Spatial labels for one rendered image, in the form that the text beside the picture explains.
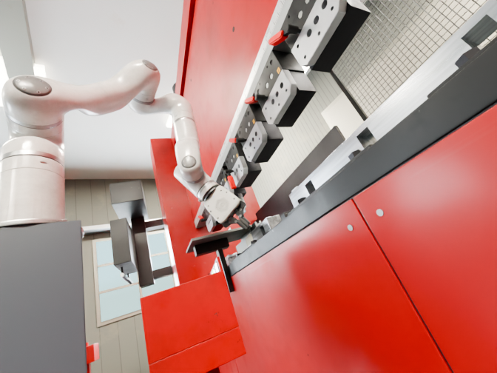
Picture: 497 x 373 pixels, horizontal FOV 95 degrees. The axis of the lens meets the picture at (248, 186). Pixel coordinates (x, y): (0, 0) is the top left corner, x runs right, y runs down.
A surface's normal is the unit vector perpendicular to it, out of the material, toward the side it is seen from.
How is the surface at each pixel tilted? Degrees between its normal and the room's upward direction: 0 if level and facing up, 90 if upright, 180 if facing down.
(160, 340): 90
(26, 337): 90
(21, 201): 90
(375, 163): 90
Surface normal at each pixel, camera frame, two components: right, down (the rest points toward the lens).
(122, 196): 0.27, -0.48
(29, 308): 0.51, -0.51
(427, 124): -0.88, 0.13
